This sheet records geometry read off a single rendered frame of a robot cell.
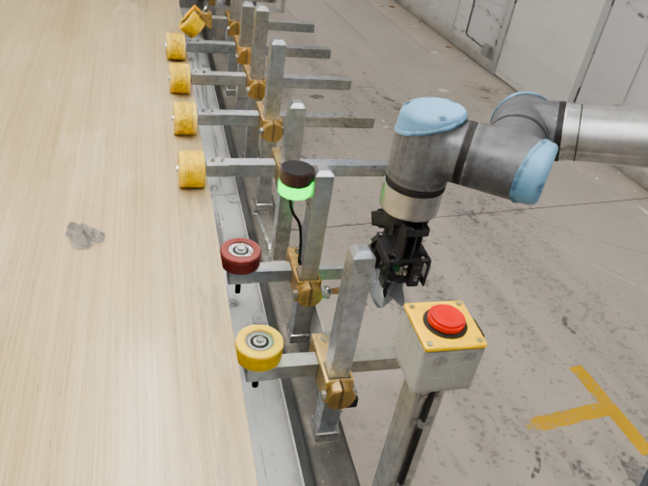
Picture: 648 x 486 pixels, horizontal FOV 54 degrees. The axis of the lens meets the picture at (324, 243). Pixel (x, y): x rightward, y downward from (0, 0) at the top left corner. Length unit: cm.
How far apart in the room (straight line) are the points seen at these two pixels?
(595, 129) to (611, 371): 181
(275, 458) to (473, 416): 115
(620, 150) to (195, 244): 77
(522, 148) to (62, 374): 73
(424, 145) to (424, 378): 33
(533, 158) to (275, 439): 74
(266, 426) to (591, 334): 180
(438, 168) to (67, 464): 63
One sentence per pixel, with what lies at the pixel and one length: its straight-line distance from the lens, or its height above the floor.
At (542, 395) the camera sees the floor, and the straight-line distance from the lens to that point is 248.
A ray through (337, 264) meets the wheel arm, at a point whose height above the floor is 86.
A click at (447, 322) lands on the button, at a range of 68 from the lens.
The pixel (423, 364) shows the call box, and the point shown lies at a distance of 67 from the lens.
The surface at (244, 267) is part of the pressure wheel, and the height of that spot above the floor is 89.
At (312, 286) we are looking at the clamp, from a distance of 125.
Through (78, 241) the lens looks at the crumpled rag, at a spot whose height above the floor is 91.
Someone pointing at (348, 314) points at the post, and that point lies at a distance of 99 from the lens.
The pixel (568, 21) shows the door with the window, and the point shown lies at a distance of 472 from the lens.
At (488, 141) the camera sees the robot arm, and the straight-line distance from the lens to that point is 88.
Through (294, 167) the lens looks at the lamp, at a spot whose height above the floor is 111.
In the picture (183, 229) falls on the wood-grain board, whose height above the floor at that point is 90.
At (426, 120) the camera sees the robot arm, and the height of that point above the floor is 132.
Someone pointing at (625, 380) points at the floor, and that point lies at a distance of 272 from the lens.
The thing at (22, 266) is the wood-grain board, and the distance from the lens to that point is 125.
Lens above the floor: 167
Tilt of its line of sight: 36 degrees down
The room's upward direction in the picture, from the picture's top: 10 degrees clockwise
